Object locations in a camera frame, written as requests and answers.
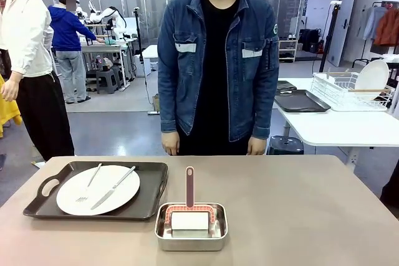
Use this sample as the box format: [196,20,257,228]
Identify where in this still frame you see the white-jacket person's hand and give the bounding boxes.
[1,72,22,102]

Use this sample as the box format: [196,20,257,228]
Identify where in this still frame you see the person's left hand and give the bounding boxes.
[248,137,267,156]

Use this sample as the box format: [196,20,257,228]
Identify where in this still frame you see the person's right hand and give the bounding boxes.
[161,131,181,157]

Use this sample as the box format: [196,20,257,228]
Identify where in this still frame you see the pink lint roller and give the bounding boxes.
[164,166,218,239]

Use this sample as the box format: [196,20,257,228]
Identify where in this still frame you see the dark brown serving tray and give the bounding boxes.
[273,89,332,113]
[23,161,169,221]

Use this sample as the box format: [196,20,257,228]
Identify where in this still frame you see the white round plate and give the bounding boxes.
[354,59,390,93]
[55,165,141,216]

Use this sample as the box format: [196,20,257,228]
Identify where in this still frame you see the person's right denim forearm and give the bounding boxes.
[158,69,180,133]

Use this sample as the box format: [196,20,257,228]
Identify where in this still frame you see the person's left denim forearm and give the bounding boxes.
[251,69,280,140]

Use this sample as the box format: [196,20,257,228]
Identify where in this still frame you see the yellow garment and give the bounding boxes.
[0,74,23,138]

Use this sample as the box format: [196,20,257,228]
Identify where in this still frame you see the dark round stool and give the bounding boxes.
[267,135,305,156]

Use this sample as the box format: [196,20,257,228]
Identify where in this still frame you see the person in white jacket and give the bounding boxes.
[0,0,75,163]

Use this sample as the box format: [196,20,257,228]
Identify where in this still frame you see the dark grey folded cloth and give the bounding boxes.
[276,80,297,92]

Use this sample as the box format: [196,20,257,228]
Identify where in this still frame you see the silver table knife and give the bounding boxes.
[90,165,137,211]

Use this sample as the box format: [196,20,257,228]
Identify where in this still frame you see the person in blue hoodie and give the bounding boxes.
[48,0,105,105]

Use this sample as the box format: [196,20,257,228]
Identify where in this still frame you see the white side table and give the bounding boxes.
[274,77,399,173]

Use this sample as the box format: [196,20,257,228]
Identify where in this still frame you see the silver fork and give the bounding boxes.
[75,163,103,204]

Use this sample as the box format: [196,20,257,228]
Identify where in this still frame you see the grey plastic stool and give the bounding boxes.
[95,67,125,95]

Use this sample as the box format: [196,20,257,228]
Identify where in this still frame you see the person in denim jacket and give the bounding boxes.
[157,0,281,157]

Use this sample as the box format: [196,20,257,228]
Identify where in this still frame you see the background workbench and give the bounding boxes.
[79,22,140,90]

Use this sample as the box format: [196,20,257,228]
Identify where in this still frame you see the white shoe rack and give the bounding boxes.
[278,39,299,64]

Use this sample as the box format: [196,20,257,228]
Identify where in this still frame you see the rectangular steel container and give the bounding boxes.
[155,202,229,252]

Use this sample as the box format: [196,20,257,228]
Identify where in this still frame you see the black hanging bags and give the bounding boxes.
[298,28,322,54]

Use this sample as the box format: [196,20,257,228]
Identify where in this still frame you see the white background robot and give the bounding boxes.
[89,0,128,40]

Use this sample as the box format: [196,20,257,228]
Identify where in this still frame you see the black clothes rack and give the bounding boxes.
[352,0,399,69]

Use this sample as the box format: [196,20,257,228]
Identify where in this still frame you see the black tripod with white head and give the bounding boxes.
[318,0,343,74]

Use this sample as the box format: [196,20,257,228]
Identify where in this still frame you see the white door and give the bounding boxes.
[327,0,359,68]

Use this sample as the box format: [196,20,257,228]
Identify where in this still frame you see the light blue shirt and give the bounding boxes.
[361,6,387,41]

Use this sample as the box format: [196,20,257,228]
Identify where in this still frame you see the orange jacket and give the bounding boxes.
[373,6,399,47]

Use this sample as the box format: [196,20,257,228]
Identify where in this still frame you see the white wire dish rack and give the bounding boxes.
[312,71,395,112]

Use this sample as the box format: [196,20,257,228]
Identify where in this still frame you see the black camera stand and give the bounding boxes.
[133,6,148,62]

